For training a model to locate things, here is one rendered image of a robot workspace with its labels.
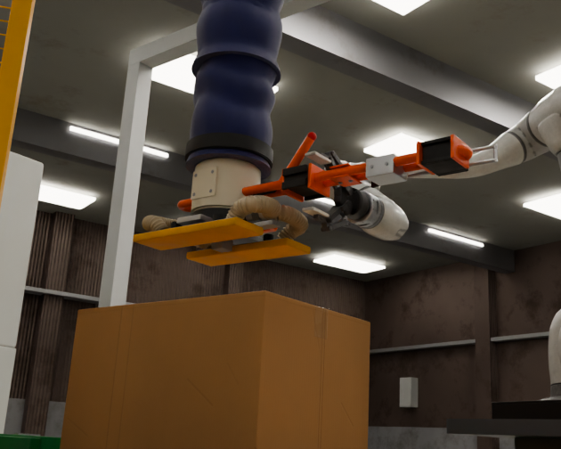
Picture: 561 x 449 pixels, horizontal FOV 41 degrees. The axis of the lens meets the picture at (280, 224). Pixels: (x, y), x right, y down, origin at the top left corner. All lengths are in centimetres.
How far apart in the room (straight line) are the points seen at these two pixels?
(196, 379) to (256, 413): 18
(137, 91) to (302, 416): 387
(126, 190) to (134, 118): 50
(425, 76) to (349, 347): 509
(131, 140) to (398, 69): 248
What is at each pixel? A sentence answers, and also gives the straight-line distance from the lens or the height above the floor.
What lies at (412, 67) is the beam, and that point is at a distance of 659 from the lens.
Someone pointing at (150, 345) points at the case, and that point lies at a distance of 170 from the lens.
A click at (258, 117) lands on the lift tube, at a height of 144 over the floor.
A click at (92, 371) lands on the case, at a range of 184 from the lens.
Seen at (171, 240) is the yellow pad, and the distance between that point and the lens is 185.
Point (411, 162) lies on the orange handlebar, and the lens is 159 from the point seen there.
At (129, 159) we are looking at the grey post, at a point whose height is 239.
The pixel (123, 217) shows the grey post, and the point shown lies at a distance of 489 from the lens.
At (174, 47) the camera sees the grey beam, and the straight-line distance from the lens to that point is 506.
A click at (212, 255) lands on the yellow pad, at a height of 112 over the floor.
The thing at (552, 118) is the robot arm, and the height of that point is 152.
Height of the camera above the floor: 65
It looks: 16 degrees up
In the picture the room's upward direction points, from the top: 3 degrees clockwise
